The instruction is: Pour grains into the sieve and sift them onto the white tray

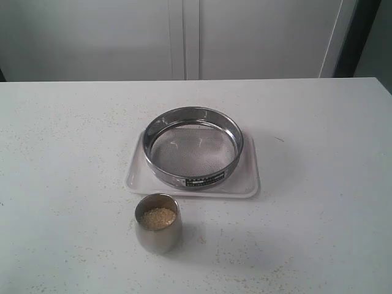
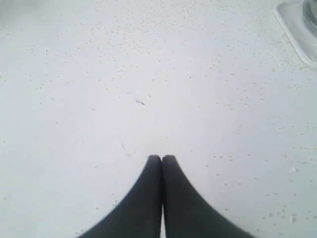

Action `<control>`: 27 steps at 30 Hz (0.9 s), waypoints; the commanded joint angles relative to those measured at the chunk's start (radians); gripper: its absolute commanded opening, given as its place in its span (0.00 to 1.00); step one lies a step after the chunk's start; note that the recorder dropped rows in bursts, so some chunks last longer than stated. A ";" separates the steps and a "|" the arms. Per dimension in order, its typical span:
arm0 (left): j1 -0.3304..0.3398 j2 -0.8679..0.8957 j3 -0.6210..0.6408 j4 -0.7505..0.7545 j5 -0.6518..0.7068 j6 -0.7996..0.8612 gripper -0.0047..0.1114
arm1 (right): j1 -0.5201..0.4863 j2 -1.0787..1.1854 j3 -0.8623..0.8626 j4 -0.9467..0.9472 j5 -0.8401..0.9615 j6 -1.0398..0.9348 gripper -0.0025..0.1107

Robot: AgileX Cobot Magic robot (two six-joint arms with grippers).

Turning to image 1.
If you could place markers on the yellow millet grains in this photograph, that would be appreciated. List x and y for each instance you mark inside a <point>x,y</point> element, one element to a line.
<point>158,218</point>

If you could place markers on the stainless steel cup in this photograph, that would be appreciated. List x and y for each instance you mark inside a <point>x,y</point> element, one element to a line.
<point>163,240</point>

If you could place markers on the round stainless steel sieve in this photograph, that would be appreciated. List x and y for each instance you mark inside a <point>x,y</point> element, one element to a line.
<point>192,148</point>

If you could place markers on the white plastic tray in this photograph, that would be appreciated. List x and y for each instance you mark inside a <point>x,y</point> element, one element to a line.
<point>244,182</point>

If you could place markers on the white cabinet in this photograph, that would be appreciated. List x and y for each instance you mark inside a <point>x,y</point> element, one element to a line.
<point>171,40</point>

